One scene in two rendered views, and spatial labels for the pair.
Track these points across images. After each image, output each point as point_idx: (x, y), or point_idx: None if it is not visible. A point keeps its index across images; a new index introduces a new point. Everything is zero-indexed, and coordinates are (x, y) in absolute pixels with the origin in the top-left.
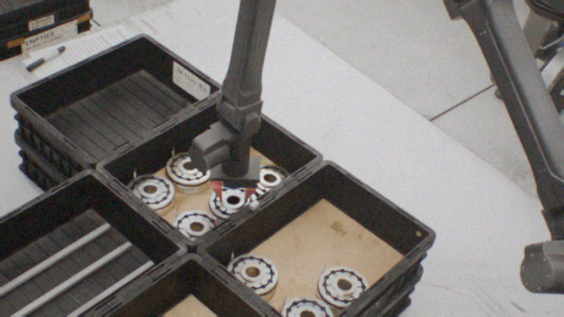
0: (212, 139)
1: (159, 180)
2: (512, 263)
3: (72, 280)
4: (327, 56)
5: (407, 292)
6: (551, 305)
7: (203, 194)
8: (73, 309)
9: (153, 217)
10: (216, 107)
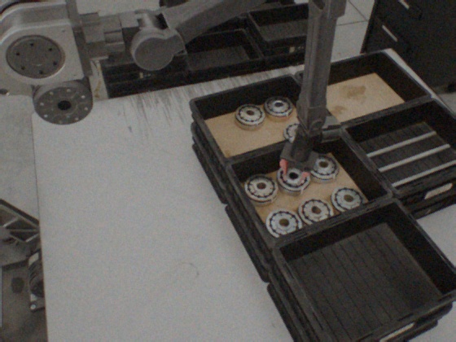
0: (328, 119)
1: (339, 207)
2: (107, 151)
3: (400, 162)
4: None
5: None
6: (110, 124)
7: None
8: (399, 151)
9: (357, 150)
10: (325, 121)
